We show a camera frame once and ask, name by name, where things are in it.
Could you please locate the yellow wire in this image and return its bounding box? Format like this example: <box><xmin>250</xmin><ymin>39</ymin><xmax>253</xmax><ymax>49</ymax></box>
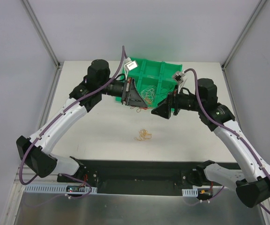
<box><xmin>133</xmin><ymin>129</ymin><xmax>153</xmax><ymax>142</ymax></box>

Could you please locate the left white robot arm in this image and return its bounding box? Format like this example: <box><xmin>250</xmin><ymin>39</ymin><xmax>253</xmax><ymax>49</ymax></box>
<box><xmin>16</xmin><ymin>59</ymin><xmax>147</xmax><ymax>182</ymax></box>

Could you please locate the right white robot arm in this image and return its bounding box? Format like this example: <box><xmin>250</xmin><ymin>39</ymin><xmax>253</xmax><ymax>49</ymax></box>
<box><xmin>151</xmin><ymin>78</ymin><xmax>270</xmax><ymax>208</ymax></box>

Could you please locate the green compartment tray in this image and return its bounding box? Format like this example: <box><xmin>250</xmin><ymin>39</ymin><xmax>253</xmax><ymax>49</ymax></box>
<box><xmin>128</xmin><ymin>57</ymin><xmax>182</xmax><ymax>109</ymax></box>

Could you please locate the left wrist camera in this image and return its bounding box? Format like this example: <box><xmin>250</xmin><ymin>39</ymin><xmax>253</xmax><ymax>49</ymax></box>
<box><xmin>124</xmin><ymin>57</ymin><xmax>138</xmax><ymax>77</ymax></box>

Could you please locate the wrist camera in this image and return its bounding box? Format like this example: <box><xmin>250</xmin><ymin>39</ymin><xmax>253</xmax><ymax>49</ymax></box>
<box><xmin>124</xmin><ymin>57</ymin><xmax>138</xmax><ymax>77</ymax></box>
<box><xmin>172</xmin><ymin>71</ymin><xmax>187</xmax><ymax>91</ymax></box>

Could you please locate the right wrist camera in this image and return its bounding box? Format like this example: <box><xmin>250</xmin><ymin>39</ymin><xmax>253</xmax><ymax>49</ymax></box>
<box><xmin>172</xmin><ymin>71</ymin><xmax>187</xmax><ymax>91</ymax></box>

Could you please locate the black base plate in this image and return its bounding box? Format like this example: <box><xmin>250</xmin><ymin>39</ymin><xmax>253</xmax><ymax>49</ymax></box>
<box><xmin>57</xmin><ymin>159</ymin><xmax>223</xmax><ymax>195</ymax></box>

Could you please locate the right white cable duct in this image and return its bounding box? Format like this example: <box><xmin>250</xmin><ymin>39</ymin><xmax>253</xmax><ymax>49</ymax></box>
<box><xmin>182</xmin><ymin>188</ymin><xmax>198</xmax><ymax>197</ymax></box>

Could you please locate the white cable duct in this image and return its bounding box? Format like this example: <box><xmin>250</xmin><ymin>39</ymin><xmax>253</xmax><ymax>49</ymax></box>
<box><xmin>182</xmin><ymin>188</ymin><xmax>198</xmax><ymax>197</ymax></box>
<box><xmin>24</xmin><ymin>184</ymin><xmax>97</xmax><ymax>195</ymax></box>

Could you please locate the left white cable duct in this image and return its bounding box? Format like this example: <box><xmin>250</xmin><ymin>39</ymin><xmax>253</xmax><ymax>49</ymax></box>
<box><xmin>24</xmin><ymin>184</ymin><xmax>97</xmax><ymax>195</ymax></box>

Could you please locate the right aluminium post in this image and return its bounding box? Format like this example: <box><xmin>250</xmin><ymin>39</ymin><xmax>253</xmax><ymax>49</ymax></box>
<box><xmin>221</xmin><ymin>0</ymin><xmax>266</xmax><ymax>71</ymax></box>

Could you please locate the aluminium post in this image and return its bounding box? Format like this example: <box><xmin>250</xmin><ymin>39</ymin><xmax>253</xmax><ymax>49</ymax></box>
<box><xmin>221</xmin><ymin>0</ymin><xmax>266</xmax><ymax>71</ymax></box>
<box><xmin>22</xmin><ymin>0</ymin><xmax>61</xmax><ymax>70</ymax></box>

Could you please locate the left aluminium post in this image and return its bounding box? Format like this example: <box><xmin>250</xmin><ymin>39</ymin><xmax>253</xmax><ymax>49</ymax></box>
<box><xmin>22</xmin><ymin>0</ymin><xmax>61</xmax><ymax>70</ymax></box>

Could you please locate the aluminium frame rail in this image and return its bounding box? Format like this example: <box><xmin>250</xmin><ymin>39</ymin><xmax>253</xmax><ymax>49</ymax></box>
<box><xmin>14</xmin><ymin>164</ymin><xmax>42</xmax><ymax>183</ymax></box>

